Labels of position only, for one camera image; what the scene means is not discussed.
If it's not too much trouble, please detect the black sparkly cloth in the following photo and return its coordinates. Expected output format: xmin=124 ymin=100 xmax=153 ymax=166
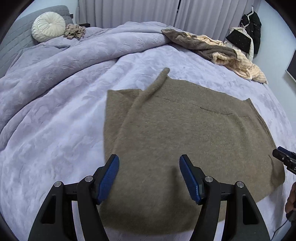
xmin=225 ymin=29 xmax=252 ymax=54

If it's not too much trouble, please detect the grey-brown fleece garment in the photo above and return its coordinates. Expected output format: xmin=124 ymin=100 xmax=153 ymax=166
xmin=161 ymin=28 xmax=238 ymax=63

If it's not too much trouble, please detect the lavender embossed duvet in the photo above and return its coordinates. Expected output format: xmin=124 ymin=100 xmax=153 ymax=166
xmin=0 ymin=21 xmax=173 ymax=151

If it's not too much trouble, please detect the black hanging jacket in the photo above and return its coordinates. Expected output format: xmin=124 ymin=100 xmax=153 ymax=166
xmin=239 ymin=11 xmax=262 ymax=55

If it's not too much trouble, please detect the person's right hand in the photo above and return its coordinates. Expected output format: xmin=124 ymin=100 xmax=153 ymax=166
xmin=285 ymin=182 xmax=296 ymax=214

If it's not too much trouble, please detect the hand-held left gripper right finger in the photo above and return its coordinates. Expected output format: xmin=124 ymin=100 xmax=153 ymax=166
xmin=180 ymin=155 xmax=271 ymax=241

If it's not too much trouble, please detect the grey quilted headboard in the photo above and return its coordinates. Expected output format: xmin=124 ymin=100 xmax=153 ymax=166
xmin=0 ymin=5 xmax=74 ymax=77

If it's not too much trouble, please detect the lavender plush bed sheet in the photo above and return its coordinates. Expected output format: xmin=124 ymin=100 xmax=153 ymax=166
xmin=0 ymin=43 xmax=296 ymax=241

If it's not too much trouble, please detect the dark flat screen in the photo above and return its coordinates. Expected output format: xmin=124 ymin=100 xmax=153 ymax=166
xmin=285 ymin=49 xmax=296 ymax=82

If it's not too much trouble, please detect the white pleated curtain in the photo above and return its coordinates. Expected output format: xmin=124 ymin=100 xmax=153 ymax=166
xmin=174 ymin=0 xmax=255 ymax=42
xmin=76 ymin=0 xmax=178 ymax=29

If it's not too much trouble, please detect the crumpled beige cloth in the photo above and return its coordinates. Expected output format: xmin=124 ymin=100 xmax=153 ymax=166
xmin=63 ymin=24 xmax=86 ymax=40

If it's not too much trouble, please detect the round cream pleated pillow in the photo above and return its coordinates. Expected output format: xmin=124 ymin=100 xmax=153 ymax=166
xmin=31 ymin=12 xmax=66 ymax=43

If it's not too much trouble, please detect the white clothes hanger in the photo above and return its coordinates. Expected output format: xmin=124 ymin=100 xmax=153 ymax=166
xmin=245 ymin=6 xmax=258 ymax=18

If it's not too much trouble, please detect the cream striped garment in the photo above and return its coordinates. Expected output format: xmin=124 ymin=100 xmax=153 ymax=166
xmin=195 ymin=34 xmax=269 ymax=84

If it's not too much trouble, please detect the black cable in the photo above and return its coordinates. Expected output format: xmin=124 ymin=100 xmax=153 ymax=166
xmin=270 ymin=217 xmax=292 ymax=240

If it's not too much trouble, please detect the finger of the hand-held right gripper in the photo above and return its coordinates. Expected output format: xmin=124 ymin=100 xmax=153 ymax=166
xmin=272 ymin=146 xmax=296 ymax=166

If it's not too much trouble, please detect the brown knit sweater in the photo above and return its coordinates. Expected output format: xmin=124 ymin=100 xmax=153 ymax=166
xmin=98 ymin=67 xmax=285 ymax=232

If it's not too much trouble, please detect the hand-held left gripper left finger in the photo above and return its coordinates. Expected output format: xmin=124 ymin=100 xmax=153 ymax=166
xmin=28 ymin=154 xmax=120 ymax=241

